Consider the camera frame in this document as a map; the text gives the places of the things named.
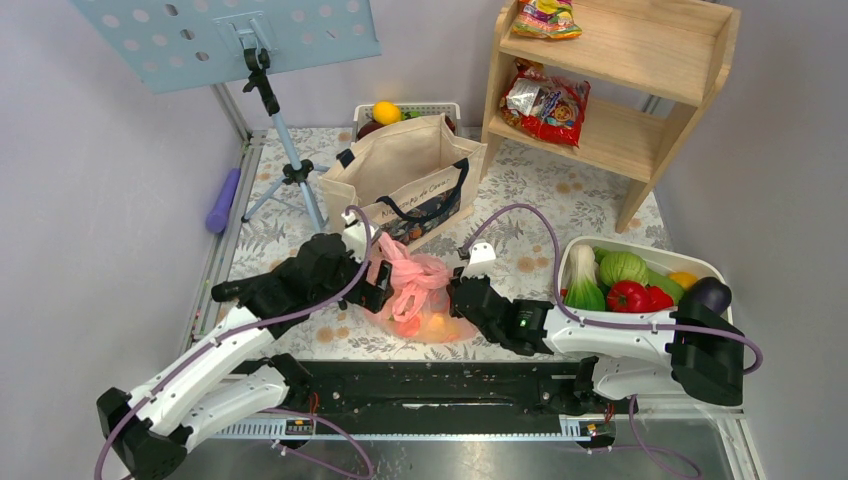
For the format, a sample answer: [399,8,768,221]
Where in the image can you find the pink plastic grocery bag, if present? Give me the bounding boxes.
[365,234,477,344]

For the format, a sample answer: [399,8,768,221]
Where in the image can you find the beige canvas tote bag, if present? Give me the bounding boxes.
[320,115,487,250]

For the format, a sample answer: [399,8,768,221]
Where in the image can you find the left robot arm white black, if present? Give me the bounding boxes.
[96,223,391,479]

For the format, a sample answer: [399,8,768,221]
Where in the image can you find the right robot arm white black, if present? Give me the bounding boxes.
[447,275,746,412]

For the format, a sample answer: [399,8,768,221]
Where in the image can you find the green cabbage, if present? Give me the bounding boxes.
[599,252,649,287]

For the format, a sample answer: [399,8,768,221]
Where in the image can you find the white perforated fruit basket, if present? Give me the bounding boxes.
[353,102,464,142]

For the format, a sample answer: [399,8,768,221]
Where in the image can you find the red snack bag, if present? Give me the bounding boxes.
[498,58,591,148]

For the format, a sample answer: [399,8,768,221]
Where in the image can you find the white vegetable bin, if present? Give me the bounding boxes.
[555,235,735,380]

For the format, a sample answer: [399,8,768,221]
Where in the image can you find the yellow orange pepper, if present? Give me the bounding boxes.
[667,271,699,290]

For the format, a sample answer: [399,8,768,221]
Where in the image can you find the purple eggplant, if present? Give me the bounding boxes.
[679,277,732,315]

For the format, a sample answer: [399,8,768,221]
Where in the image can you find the colourful snack bag top shelf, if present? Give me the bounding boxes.
[511,0,583,40]

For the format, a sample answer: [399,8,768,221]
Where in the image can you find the wooden two-tier shelf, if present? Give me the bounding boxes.
[482,1,741,233]

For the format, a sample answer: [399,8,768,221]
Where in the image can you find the light blue music stand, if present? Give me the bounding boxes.
[74,0,381,231]

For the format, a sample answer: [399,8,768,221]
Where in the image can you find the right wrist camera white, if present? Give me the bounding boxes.
[459,241,497,278]

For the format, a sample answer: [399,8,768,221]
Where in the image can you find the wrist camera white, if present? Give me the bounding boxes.
[341,213,382,263]
[459,241,497,278]

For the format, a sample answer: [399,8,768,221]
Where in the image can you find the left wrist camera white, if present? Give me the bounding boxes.
[341,213,382,263]

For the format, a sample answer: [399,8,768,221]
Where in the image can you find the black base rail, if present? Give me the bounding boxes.
[205,359,637,437]

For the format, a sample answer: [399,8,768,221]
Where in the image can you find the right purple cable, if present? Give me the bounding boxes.
[460,203,764,475]

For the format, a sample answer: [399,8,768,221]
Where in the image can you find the purple cable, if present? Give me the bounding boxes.
[460,203,764,475]
[92,205,376,480]

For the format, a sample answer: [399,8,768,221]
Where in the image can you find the purple handle tool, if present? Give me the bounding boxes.
[205,168,241,234]

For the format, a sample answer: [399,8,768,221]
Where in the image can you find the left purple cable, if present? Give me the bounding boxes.
[92,205,376,480]

